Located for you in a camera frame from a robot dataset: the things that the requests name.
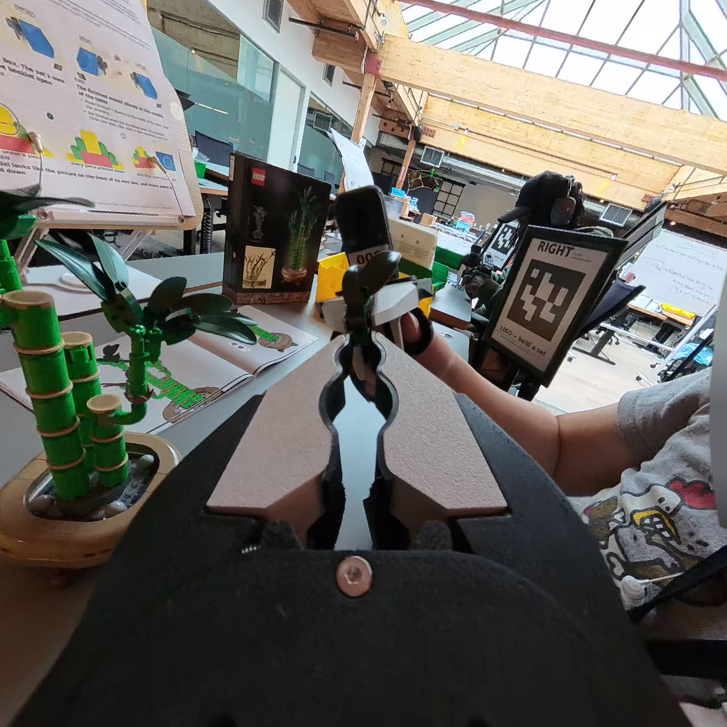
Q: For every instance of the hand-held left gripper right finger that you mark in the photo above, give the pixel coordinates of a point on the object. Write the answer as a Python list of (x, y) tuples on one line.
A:
[(442, 455)]

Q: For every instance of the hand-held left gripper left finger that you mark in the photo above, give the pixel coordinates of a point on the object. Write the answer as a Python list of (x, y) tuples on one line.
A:
[(272, 455)]

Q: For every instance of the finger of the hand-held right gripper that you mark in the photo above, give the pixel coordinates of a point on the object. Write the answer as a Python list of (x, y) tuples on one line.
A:
[(332, 315), (397, 301)]

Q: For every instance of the green lego leaf sprig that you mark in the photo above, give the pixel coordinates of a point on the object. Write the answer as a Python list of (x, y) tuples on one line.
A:
[(362, 284)]

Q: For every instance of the green lego bamboo plant model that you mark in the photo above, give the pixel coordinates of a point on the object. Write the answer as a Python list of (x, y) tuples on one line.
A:
[(57, 426)]

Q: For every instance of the person's right forearm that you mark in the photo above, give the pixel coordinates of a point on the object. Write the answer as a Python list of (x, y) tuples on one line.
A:
[(578, 448)]

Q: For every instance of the lego instruction booklet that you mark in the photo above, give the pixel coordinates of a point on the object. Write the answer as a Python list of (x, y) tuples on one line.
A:
[(226, 363)]

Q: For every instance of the black lego set box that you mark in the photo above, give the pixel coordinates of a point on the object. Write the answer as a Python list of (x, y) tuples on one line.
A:
[(255, 227)]

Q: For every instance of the person's right hand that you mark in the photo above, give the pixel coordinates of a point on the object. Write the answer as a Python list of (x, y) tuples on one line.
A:
[(447, 363)]

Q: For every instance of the yellow plastic parts bin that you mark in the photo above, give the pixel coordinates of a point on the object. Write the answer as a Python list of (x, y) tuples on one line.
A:
[(332, 278)]

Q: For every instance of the green plastic bin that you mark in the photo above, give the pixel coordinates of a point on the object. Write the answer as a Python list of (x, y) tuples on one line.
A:
[(439, 276)]

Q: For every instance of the curved white poster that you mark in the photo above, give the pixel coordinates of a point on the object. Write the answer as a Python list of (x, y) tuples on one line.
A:
[(351, 162)]

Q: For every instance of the small marker sign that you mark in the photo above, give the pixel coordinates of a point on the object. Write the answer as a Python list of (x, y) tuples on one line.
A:
[(504, 241)]

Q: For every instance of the black framed marker sign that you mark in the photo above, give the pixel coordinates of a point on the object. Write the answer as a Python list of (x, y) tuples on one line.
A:
[(553, 295)]

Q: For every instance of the wooden poster board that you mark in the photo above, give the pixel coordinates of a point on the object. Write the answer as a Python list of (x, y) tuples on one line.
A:
[(193, 188)]

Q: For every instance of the person's printed shirt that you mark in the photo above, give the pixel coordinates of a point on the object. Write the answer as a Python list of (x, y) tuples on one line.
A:
[(664, 442)]

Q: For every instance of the whiteboard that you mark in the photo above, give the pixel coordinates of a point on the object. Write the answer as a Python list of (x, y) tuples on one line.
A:
[(675, 273)]

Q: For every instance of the white instruction poster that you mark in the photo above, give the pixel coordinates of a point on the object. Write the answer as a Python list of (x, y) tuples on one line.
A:
[(112, 85)]

